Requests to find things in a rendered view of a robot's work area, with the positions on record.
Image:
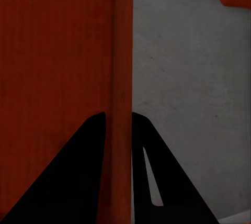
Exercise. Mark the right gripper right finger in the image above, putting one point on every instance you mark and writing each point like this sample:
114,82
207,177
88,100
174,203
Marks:
182,202

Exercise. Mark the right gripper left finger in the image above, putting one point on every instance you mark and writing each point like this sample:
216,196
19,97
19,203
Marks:
67,191

